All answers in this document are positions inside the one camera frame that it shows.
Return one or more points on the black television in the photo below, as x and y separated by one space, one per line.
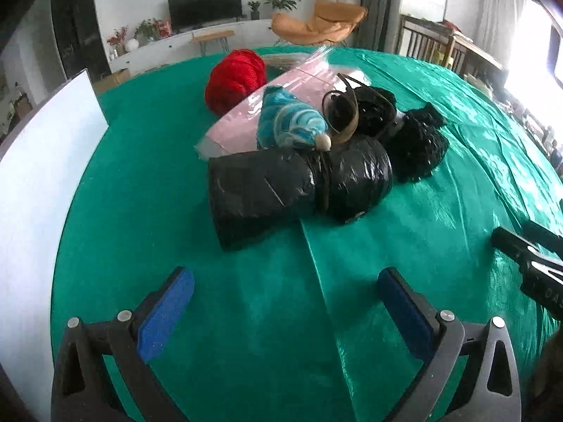
204 6

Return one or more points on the grey curtain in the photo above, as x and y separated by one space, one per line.
378 4

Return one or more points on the red yarn ball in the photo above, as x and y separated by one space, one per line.
233 81

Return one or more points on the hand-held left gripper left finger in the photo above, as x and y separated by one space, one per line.
165 314

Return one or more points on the wooden railed crib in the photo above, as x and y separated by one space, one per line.
431 44

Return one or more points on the orange lounge chair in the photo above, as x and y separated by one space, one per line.
308 24

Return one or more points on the white television cabinet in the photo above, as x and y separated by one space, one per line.
176 48

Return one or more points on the black plastic bag roll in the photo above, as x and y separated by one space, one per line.
264 193

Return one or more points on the green leafy plant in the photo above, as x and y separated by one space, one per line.
147 30

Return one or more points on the pink plastic bag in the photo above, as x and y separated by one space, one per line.
237 114

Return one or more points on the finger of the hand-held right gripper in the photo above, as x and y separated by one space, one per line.
514 244
543 234

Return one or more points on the green tablecloth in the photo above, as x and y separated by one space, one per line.
246 316

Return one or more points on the tall black cabinet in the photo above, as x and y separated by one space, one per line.
77 30

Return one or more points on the red flower bouquet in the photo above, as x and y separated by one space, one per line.
118 37

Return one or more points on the teal yarn doll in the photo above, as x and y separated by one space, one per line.
286 118

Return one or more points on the black lace cloth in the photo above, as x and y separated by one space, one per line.
418 145

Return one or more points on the white sheer curtain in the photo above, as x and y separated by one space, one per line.
501 13

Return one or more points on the silver foil packet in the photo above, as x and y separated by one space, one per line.
286 59

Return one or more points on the large potted plant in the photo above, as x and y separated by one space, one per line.
281 1

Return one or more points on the white storage box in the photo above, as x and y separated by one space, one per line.
39 206

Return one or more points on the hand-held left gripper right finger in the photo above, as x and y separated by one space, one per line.
407 316

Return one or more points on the small potted plant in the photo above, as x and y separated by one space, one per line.
254 9

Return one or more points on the red gift box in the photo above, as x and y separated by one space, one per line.
165 28

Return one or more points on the wooden bench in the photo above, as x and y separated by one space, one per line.
213 35

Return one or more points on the round white vase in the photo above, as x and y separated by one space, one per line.
132 45

